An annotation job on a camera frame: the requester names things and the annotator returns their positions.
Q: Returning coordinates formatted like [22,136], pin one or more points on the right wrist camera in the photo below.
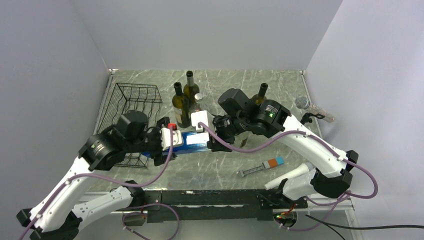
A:
[204,117]

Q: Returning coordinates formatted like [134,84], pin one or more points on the clear bottle silver cap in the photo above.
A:
[199,104]

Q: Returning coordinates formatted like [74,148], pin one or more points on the dark wine bottle right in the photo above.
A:
[261,95]

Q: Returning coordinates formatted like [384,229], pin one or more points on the black wire wine rack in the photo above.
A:
[129,109]

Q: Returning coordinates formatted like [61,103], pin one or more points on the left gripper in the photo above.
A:
[159,159]

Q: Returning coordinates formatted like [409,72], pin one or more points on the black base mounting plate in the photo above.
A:
[228,204]

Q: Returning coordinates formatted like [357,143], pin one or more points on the dark green wine bottle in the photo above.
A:
[180,105]

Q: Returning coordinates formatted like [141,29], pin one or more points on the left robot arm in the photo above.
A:
[60,216]

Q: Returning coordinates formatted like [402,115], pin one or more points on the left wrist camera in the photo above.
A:
[171,136]

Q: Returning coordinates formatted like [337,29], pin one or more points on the clear empty glass bottle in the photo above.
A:
[243,143]

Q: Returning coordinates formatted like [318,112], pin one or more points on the green wine bottle grey cap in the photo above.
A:
[191,88]

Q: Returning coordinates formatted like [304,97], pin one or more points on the blue square glass bottle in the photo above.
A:
[194,142]

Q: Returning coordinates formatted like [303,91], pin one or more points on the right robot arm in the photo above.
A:
[328,169]

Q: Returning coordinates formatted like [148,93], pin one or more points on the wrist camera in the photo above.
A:
[171,136]
[204,117]

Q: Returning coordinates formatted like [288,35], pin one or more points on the grey handheld microphone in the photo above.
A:
[304,103]

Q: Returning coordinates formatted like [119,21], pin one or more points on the grey tool coloured blocks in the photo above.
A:
[265,165]

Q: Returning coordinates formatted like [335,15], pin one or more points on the white toy microphone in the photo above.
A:
[299,171]

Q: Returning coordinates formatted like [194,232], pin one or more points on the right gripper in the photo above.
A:
[217,120]

